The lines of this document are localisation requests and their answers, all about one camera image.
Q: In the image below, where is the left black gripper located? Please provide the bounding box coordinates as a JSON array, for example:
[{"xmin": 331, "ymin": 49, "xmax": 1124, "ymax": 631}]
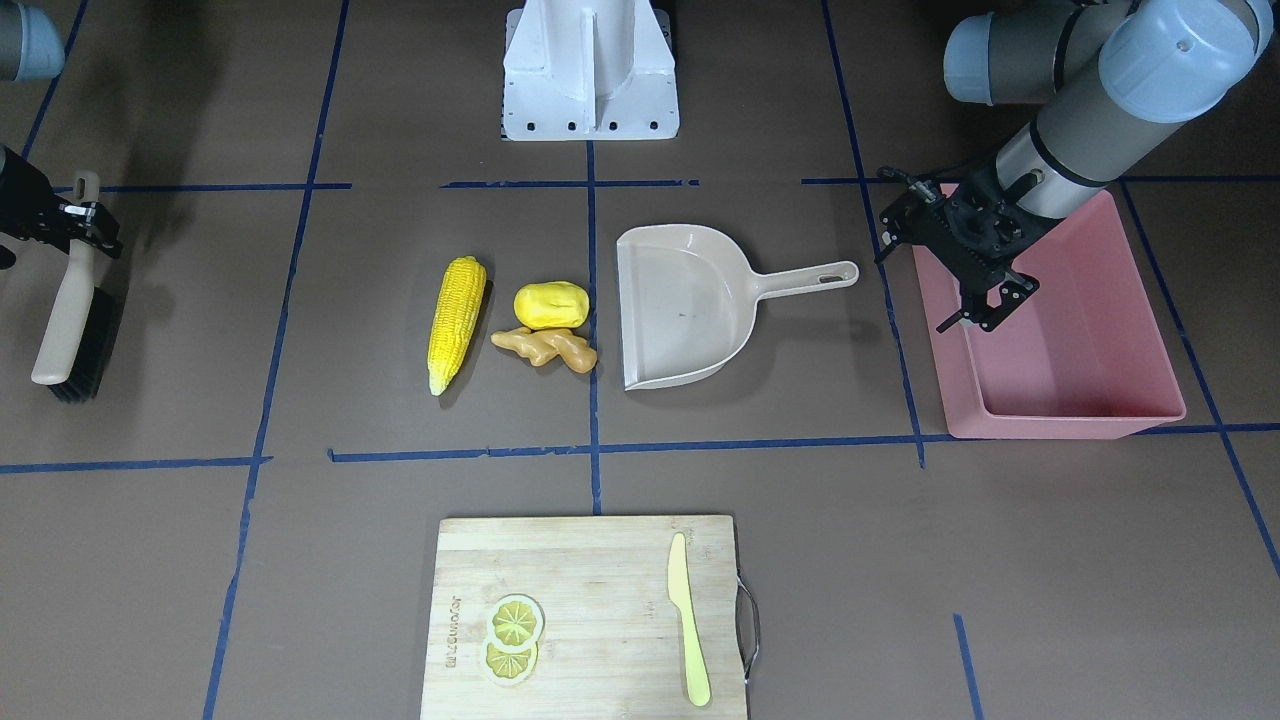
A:
[{"xmin": 876, "ymin": 167, "xmax": 1047, "ymax": 333}]

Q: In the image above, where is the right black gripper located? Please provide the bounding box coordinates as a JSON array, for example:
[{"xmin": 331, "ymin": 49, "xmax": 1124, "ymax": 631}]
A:
[{"xmin": 1, "ymin": 145, "xmax": 123, "ymax": 259}]

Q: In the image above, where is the beige hand brush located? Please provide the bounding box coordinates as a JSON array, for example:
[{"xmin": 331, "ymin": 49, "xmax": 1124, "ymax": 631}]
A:
[{"xmin": 31, "ymin": 170, "xmax": 118, "ymax": 404}]

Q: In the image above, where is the beige plastic dustpan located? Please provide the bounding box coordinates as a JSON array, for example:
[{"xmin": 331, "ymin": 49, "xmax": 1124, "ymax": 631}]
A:
[{"xmin": 616, "ymin": 224, "xmax": 860, "ymax": 391}]

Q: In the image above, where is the yellow toy corn cob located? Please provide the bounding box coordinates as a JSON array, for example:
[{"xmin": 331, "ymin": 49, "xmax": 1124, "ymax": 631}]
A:
[{"xmin": 426, "ymin": 256, "xmax": 488, "ymax": 397}]

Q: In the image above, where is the yellow toy potato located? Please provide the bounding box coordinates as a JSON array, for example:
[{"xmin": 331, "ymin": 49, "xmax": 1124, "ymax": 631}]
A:
[{"xmin": 513, "ymin": 281, "xmax": 591, "ymax": 331}]

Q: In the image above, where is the tan toy ginger root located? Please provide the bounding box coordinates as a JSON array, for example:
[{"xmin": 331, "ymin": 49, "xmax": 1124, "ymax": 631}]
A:
[{"xmin": 490, "ymin": 325, "xmax": 598, "ymax": 374}]

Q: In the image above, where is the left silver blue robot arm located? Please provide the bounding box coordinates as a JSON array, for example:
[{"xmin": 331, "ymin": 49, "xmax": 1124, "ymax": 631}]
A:
[{"xmin": 878, "ymin": 1, "xmax": 1274, "ymax": 332}]

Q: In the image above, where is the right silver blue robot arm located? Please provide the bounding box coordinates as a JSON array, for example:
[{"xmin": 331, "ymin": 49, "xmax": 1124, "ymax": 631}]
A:
[{"xmin": 1, "ymin": 1, "xmax": 123, "ymax": 260}]

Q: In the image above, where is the pink plastic bin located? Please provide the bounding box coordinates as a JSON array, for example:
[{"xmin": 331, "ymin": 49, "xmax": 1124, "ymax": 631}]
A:
[{"xmin": 931, "ymin": 191, "xmax": 1187, "ymax": 439}]

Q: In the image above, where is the yellow plastic knife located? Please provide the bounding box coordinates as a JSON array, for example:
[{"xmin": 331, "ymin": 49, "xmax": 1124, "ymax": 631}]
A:
[{"xmin": 666, "ymin": 532, "xmax": 712, "ymax": 708}]

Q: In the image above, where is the wooden cutting board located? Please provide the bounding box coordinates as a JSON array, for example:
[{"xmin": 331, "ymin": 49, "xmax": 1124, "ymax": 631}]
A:
[{"xmin": 420, "ymin": 515, "xmax": 749, "ymax": 719}]

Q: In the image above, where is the lemon slice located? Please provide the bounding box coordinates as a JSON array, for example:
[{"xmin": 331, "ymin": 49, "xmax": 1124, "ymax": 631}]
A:
[
  {"xmin": 483, "ymin": 641, "xmax": 540, "ymax": 687},
  {"xmin": 485, "ymin": 594, "xmax": 545, "ymax": 653}
]

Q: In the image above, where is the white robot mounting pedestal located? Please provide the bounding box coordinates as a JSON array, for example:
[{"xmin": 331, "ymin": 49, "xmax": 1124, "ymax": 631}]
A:
[{"xmin": 500, "ymin": 1, "xmax": 681, "ymax": 142}]

